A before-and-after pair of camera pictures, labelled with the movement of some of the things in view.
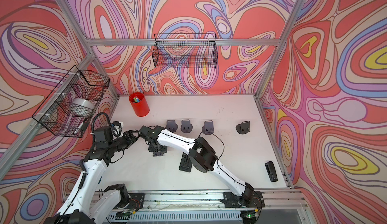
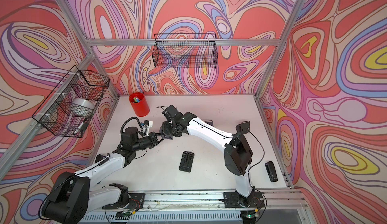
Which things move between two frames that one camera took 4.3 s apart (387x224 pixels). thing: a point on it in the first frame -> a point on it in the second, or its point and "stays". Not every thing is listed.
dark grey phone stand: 243,128 stays
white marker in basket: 78,128 stays
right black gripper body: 157,149 -> 169,129
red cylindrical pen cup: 139,104 stays
